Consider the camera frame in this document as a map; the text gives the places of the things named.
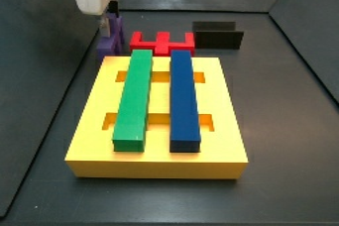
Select purple comb-shaped block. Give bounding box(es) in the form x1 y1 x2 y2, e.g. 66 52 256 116
96 13 124 59

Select yellow slotted board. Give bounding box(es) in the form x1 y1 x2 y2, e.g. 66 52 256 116
65 56 248 179

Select black angle bracket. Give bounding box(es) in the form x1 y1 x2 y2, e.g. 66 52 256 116
192 21 244 50

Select green long bar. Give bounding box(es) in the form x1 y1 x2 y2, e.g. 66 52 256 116
112 50 152 152

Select red comb-shaped block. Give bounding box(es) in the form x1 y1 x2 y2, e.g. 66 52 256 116
129 32 195 57

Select blue long bar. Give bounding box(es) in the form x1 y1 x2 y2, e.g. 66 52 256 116
169 51 201 153

